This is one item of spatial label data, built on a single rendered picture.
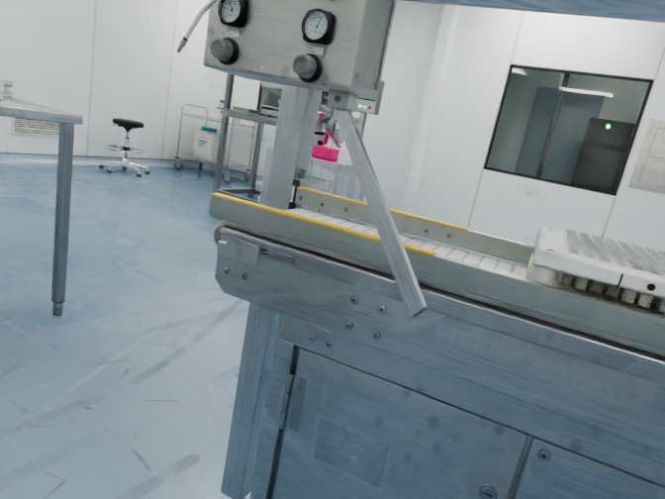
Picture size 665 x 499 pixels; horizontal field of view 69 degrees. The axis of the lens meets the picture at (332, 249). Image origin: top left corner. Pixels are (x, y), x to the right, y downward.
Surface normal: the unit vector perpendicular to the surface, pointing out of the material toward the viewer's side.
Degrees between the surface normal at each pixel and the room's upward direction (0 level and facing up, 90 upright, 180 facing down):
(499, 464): 90
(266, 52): 90
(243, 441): 90
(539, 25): 90
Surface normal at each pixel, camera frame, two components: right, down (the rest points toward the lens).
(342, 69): -0.40, 0.15
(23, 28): 0.86, 0.27
